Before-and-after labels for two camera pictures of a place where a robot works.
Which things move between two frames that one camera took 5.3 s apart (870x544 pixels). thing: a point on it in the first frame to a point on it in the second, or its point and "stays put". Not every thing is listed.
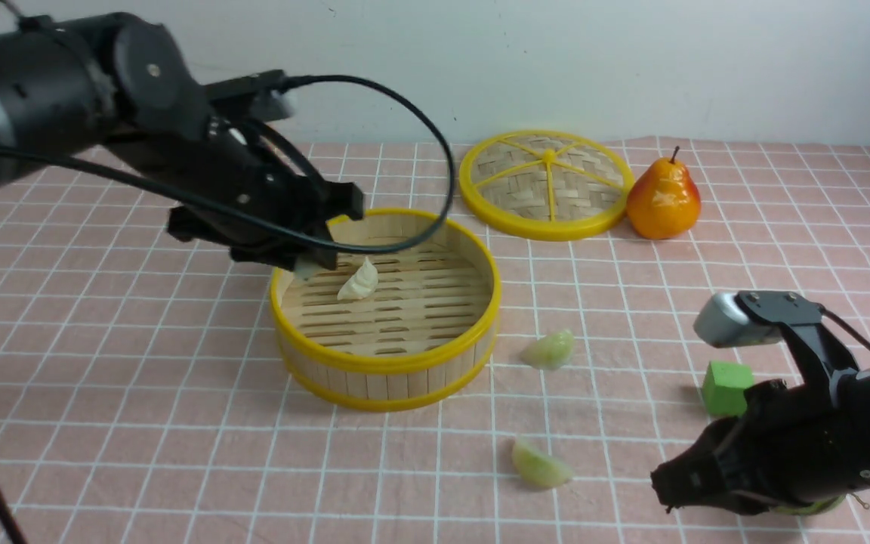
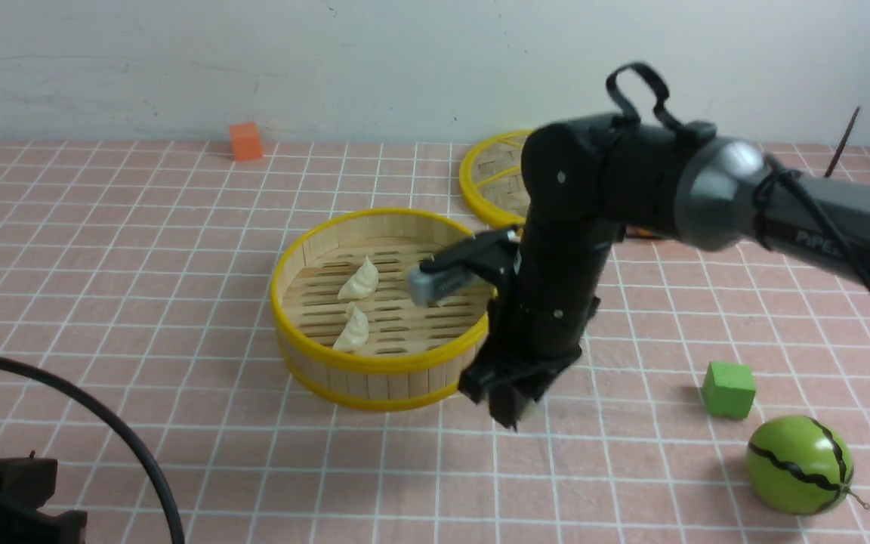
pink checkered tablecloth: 111,384 stays put
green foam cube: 723,386 stays put
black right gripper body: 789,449 to 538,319
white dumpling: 362,283 stays put
